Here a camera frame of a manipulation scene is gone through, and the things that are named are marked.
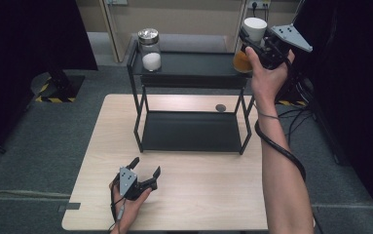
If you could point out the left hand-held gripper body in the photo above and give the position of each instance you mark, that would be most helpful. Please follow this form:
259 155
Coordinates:
128 180

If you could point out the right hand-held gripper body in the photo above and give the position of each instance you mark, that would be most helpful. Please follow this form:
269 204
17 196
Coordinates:
291 35

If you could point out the orange jar with white lid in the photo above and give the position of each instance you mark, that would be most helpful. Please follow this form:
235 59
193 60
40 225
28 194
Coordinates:
241 61

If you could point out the black metal shelf rack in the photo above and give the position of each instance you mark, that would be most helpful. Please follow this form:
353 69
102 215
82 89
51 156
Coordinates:
190 130

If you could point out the glass jar with silver lid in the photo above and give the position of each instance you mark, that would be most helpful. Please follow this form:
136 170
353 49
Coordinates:
150 52

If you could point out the person's left hand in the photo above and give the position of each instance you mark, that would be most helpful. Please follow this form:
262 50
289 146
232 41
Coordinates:
129 213

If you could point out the person's right hand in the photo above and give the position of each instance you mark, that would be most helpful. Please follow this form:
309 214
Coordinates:
268 81

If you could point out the beige wooden partition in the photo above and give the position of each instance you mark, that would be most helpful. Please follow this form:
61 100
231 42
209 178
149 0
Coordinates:
190 19

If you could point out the stand base with striped tape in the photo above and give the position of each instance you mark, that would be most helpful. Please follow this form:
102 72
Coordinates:
296 97
57 89

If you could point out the grey floor tape piece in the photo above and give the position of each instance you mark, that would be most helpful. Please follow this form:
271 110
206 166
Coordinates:
69 207

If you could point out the grey round table grommet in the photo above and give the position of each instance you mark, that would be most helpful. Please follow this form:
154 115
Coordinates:
220 108

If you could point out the black curtain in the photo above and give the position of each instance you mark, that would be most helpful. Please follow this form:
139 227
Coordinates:
353 97
18 48

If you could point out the white wall socket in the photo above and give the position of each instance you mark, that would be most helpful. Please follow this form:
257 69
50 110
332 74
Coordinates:
258 4

